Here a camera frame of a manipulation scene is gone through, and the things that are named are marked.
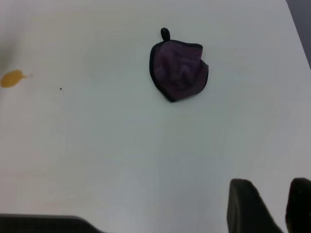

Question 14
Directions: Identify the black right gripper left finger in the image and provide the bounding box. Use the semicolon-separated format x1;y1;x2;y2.
227;178;285;233

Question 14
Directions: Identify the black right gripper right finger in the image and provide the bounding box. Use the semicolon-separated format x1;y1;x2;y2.
285;177;311;233

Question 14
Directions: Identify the purple cloth with black trim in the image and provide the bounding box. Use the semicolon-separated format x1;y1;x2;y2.
149;27;210;103

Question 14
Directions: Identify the brown coffee spill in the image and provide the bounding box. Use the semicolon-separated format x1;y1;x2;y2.
0;69;34;88

